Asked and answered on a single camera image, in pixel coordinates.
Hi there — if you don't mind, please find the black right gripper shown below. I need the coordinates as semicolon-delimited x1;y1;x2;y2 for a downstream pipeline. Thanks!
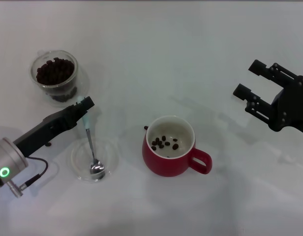
233;59;303;137

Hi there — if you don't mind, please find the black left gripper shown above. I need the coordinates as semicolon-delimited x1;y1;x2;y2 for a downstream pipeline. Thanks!
13;96;95;157

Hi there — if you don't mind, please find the blue handled metal spoon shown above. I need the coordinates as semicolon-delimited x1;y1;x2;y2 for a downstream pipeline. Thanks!
77;96;106;176

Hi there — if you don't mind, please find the double walled glass cup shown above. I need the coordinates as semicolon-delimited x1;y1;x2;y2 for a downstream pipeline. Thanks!
30;50;79;103

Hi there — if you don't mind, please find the roasted coffee bean heap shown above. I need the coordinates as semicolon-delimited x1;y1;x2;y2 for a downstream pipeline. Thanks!
36;57;77;103

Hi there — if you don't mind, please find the small coffee bean cluster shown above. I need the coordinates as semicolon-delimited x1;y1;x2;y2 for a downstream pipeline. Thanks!
151;135;180;158

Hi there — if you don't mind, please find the red ceramic mug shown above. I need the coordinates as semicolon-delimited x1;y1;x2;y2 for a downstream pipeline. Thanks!
142;115;213;177

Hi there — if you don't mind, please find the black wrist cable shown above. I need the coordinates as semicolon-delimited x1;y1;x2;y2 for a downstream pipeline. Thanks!
6;157;49;198

